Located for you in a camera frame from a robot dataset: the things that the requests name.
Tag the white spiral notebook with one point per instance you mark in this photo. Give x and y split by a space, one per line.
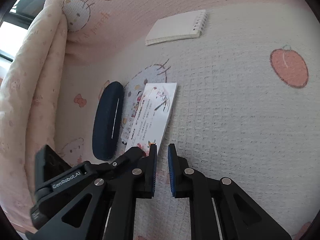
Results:
175 27

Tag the window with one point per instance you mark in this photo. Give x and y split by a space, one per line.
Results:
12 40

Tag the clear sticker bag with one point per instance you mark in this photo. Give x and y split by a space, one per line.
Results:
128 125

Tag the pink patterned pillow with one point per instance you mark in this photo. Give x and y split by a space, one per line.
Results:
30 92

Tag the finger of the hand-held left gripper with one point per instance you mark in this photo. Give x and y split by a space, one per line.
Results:
120 163

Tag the pink cat printed sofa cover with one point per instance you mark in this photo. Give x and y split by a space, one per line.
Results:
225 117

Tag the white floral printed card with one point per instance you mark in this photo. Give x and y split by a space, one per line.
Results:
152 115

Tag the dark blue glasses case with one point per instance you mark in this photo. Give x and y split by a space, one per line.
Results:
107 120

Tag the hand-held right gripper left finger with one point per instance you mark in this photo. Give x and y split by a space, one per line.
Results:
153 170

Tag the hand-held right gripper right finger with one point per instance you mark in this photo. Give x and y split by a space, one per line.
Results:
171 170

